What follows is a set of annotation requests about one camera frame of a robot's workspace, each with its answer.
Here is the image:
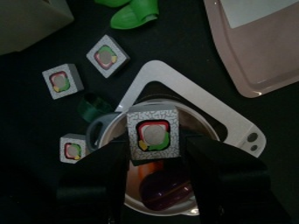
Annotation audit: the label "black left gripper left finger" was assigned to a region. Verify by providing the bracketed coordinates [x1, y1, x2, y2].
[54, 140, 130, 224]

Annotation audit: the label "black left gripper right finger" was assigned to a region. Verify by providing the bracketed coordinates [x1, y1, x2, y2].
[182, 136, 292, 224]

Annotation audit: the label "white patterned sushi piece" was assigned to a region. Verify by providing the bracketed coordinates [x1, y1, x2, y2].
[125, 105, 182, 162]

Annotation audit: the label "grey sushi roll piece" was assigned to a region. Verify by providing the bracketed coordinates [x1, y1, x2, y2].
[85, 34, 130, 79]
[41, 63, 85, 101]
[58, 133, 90, 165]

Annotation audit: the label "orange toy carrot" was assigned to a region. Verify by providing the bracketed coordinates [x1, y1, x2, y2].
[136, 160, 164, 186]

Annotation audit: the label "purple toy eggplant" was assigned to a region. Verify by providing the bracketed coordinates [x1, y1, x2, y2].
[137, 170, 193, 212]

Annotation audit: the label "grey toy cooking pot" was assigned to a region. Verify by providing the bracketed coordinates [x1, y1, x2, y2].
[85, 99, 221, 217]

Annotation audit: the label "dark green toy cup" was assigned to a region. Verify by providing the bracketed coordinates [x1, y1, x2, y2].
[75, 94, 116, 123]

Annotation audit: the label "pink plastic tray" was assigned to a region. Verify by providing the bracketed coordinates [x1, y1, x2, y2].
[201, 0, 299, 99]

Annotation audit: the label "grey box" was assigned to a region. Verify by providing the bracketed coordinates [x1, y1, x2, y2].
[0, 0, 75, 56]

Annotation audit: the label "light green toy vegetable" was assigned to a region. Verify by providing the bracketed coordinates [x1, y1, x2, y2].
[93, 0, 160, 31]

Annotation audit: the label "white paper sheet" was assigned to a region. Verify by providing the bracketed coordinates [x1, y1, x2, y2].
[218, 0, 299, 30]

